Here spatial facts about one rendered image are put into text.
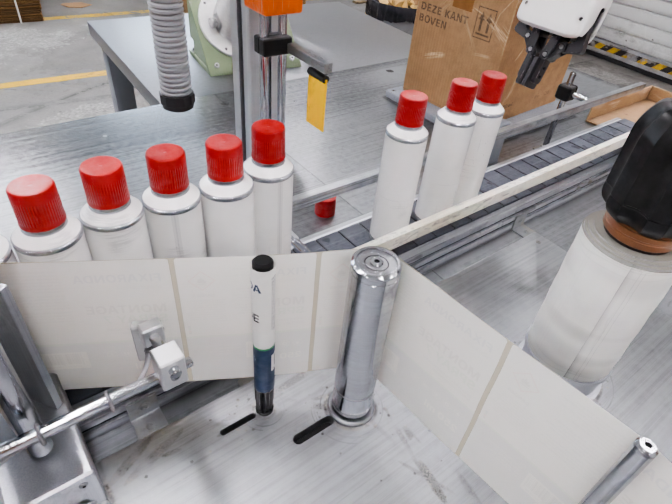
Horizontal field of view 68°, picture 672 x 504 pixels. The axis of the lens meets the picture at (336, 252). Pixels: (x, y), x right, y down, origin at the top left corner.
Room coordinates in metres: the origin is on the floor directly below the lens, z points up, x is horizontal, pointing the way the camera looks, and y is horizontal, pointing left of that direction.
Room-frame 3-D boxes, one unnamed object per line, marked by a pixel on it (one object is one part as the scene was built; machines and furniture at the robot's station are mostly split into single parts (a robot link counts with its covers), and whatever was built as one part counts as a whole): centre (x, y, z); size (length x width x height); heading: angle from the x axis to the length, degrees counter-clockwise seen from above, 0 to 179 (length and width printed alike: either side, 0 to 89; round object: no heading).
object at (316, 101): (0.49, 0.04, 1.09); 0.03 x 0.01 x 0.06; 41
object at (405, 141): (0.56, -0.07, 0.98); 0.05 x 0.05 x 0.20
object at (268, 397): (0.26, 0.05, 0.97); 0.02 x 0.02 x 0.19
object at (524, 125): (0.73, -0.20, 0.96); 1.07 x 0.01 x 0.01; 131
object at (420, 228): (0.67, -0.25, 0.91); 1.07 x 0.01 x 0.02; 131
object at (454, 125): (0.62, -0.14, 0.98); 0.05 x 0.05 x 0.20
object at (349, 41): (1.43, 0.17, 0.81); 0.90 x 0.90 x 0.04; 38
